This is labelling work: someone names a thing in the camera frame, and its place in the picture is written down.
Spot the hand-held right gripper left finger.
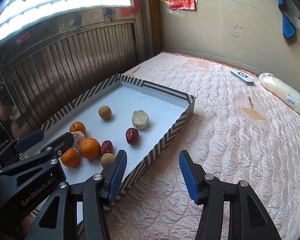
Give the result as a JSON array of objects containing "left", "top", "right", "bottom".
[{"left": 25, "top": 149, "right": 128, "bottom": 240}]

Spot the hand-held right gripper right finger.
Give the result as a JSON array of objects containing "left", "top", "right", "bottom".
[{"left": 179, "top": 150, "right": 282, "bottom": 240}]

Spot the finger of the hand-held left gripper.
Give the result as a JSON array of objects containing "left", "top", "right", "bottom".
[
  {"left": 0, "top": 133, "right": 75, "bottom": 175},
  {"left": 0, "top": 130, "right": 45, "bottom": 165}
]

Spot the small orange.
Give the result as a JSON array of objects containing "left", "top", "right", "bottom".
[{"left": 60, "top": 148, "right": 80, "bottom": 168}]

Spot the orange with stem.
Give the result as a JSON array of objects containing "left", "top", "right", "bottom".
[{"left": 70, "top": 121, "right": 86, "bottom": 135}]

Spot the brown longan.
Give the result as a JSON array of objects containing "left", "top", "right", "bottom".
[
  {"left": 98, "top": 105, "right": 112, "bottom": 120},
  {"left": 101, "top": 153, "right": 116, "bottom": 167}
]

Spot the red jujube date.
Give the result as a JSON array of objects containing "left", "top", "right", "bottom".
[
  {"left": 125, "top": 127, "right": 140, "bottom": 145},
  {"left": 101, "top": 140, "right": 113, "bottom": 155}
]

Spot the round white yam chunk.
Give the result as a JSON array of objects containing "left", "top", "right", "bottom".
[{"left": 132, "top": 109, "right": 150, "bottom": 130}]

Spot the striped shallow cardboard box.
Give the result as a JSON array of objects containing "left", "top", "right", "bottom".
[{"left": 19, "top": 74, "right": 196, "bottom": 220}]

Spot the pink quilted bedspread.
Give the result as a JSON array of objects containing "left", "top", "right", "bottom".
[{"left": 100, "top": 52, "right": 300, "bottom": 240}]

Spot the slatted wooden door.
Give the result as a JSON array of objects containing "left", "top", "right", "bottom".
[{"left": 0, "top": 0, "right": 163, "bottom": 155}]

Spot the small red door label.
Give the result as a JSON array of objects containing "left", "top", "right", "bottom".
[{"left": 16, "top": 32, "right": 30, "bottom": 46}]

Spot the white flat electronic device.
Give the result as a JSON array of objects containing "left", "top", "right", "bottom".
[{"left": 230, "top": 70, "right": 255, "bottom": 85}]

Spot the white radish in plastic bag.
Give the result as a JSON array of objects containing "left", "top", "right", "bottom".
[{"left": 259, "top": 72, "right": 300, "bottom": 122}]

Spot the ink drawing door sticker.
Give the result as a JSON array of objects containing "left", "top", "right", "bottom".
[{"left": 102, "top": 7, "right": 117, "bottom": 23}]

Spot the door window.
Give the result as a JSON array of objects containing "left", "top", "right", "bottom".
[{"left": 0, "top": 0, "right": 135, "bottom": 40}]

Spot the red paper door sticker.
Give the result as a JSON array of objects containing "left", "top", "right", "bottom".
[{"left": 120, "top": 6, "right": 138, "bottom": 18}]

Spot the blue hanging cloth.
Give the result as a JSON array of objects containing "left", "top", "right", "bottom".
[{"left": 277, "top": 0, "right": 297, "bottom": 40}]

